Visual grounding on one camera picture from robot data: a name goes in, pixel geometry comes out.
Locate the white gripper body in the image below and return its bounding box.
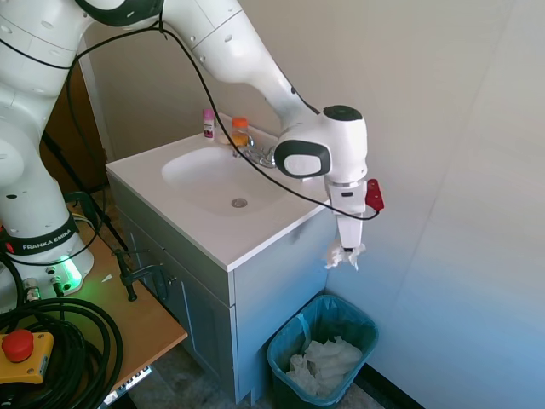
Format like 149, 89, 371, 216
325, 179, 368, 251

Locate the white tissue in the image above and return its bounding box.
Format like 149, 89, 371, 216
324, 240, 368, 273

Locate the blue plastic bin liner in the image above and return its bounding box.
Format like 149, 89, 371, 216
267, 294, 380, 404

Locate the dark plastic trash bin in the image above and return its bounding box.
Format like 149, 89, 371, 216
267, 294, 380, 406

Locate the grey vanity cabinet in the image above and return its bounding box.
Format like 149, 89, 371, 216
111, 174, 341, 406

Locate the crumpled white paper waste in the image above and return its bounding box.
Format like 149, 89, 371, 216
285, 335, 364, 397

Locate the chrome sink faucet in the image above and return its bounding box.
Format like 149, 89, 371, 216
232, 135, 280, 169

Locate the orange bottle with orange cap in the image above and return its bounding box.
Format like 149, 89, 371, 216
231, 117, 249, 148

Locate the white bathroom sink countertop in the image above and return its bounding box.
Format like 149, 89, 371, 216
105, 127, 336, 273

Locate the white bottle with purple label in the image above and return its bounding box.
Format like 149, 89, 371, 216
202, 108, 217, 140

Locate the black screw clamp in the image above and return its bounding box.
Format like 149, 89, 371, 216
112, 249, 178, 302

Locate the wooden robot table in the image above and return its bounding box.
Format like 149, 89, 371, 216
0, 229, 188, 409

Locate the brown wooden door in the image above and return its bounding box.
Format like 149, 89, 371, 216
42, 63, 108, 195

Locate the yellow emergency stop box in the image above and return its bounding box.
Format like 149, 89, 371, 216
0, 328, 55, 384

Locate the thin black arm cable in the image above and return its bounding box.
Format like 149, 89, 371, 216
0, 12, 382, 222

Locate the coil of thick black cables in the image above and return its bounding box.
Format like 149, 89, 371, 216
0, 251, 124, 409

